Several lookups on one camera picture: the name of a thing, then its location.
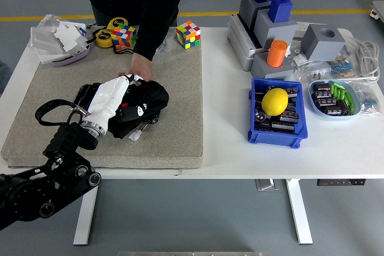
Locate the person's left hand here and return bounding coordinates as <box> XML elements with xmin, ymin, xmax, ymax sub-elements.
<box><xmin>117</xmin><ymin>53</ymin><xmax>153</xmax><ymax>82</ymax></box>

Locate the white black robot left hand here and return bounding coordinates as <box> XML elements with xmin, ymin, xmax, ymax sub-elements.
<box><xmin>86</xmin><ymin>73</ymin><xmax>148</xmax><ymax>128</ymax></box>

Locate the black rag with red tag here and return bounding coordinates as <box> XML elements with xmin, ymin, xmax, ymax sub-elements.
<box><xmin>106</xmin><ymin>79</ymin><xmax>170</xmax><ymax>140</ymax></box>

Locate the black desk control panel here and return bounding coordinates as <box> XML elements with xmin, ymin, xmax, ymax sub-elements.
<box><xmin>317</xmin><ymin>179</ymin><xmax>367</xmax><ymax>186</ymax></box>

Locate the clear bag of screws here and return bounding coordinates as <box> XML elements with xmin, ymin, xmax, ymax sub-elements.
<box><xmin>155</xmin><ymin>32</ymin><xmax>176</xmax><ymax>53</ymax></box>

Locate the colourful puzzle cube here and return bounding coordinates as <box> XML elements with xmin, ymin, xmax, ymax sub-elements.
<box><xmin>176</xmin><ymin>20</ymin><xmax>202</xmax><ymax>50</ymax></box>
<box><xmin>111</xmin><ymin>23</ymin><xmax>139</xmax><ymax>50</ymax></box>

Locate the yellow tape measure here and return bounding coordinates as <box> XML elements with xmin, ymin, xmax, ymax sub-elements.
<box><xmin>95</xmin><ymin>29</ymin><xmax>114</xmax><ymax>49</ymax></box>
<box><xmin>107</xmin><ymin>17</ymin><xmax>129</xmax><ymax>32</ymax></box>

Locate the grey-brown mat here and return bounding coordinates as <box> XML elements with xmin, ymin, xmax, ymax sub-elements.
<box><xmin>1</xmin><ymin>27</ymin><xmax>204</xmax><ymax>170</ymax></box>

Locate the purple tray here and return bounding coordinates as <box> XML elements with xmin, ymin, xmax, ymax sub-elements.
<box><xmin>50</xmin><ymin>44</ymin><xmax>91</xmax><ymax>67</ymax></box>

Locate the white flat plate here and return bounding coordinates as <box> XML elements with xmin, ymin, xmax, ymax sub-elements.
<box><xmin>38</xmin><ymin>46</ymin><xmax>74</xmax><ymax>65</ymax></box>

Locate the clear plastic bag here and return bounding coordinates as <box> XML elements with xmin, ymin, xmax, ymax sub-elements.
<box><xmin>37</xmin><ymin>14</ymin><xmax>70</xmax><ymax>31</ymax></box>

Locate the white table leg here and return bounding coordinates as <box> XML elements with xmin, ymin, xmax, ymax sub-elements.
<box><xmin>285</xmin><ymin>179</ymin><xmax>313</xmax><ymax>245</ymax></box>
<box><xmin>73</xmin><ymin>179</ymin><xmax>100</xmax><ymax>246</ymax></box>

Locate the grey block holder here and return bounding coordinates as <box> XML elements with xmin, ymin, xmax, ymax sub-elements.
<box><xmin>239</xmin><ymin>0</ymin><xmax>272</xmax><ymax>29</ymax></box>
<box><xmin>254</xmin><ymin>8</ymin><xmax>298</xmax><ymax>49</ymax></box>
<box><xmin>250</xmin><ymin>53</ymin><xmax>295</xmax><ymax>82</ymax></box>

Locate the orange cylinder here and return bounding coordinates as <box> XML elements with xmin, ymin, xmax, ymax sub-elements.
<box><xmin>266</xmin><ymin>40</ymin><xmax>289</xmax><ymax>68</ymax></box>

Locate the yellow lemon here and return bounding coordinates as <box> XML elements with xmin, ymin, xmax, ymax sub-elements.
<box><xmin>261</xmin><ymin>88</ymin><xmax>289</xmax><ymax>117</ymax></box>

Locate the blue plastic bin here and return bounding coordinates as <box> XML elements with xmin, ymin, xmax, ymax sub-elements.
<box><xmin>247</xmin><ymin>77</ymin><xmax>309</xmax><ymax>149</ymax></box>

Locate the small bag of white parts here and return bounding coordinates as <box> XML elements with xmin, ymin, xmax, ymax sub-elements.
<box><xmin>286</xmin><ymin>44</ymin><xmax>307</xmax><ymax>67</ymax></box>

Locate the clear bag with plug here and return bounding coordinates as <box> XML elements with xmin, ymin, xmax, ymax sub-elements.
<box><xmin>292</xmin><ymin>61</ymin><xmax>332</xmax><ymax>85</ymax></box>

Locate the grey block with round hole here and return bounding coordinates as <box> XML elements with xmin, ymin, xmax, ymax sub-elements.
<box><xmin>301</xmin><ymin>23</ymin><xmax>347</xmax><ymax>62</ymax></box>

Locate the bag of blue resistors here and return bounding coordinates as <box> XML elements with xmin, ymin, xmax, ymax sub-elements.
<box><xmin>347</xmin><ymin>80</ymin><xmax>376</xmax><ymax>118</ymax></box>
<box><xmin>328</xmin><ymin>49</ymin><xmax>358</xmax><ymax>79</ymax></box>

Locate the light blue dish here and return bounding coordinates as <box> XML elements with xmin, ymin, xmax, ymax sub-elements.
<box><xmin>308</xmin><ymin>79</ymin><xmax>362</xmax><ymax>122</ymax></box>

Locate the black wrist strap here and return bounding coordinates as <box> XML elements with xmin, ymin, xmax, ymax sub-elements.
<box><xmin>113</xmin><ymin>46</ymin><xmax>134</xmax><ymax>56</ymax></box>

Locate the white connector with wires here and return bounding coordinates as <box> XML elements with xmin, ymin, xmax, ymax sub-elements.
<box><xmin>128</xmin><ymin>122</ymin><xmax>148</xmax><ymax>142</ymax></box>

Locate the metal bracket under table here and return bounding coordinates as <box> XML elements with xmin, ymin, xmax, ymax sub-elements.
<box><xmin>255</xmin><ymin>179</ymin><xmax>280</xmax><ymax>191</ymax></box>

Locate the white power cable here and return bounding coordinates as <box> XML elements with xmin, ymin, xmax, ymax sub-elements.
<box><xmin>341</xmin><ymin>35</ymin><xmax>381</xmax><ymax>82</ymax></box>

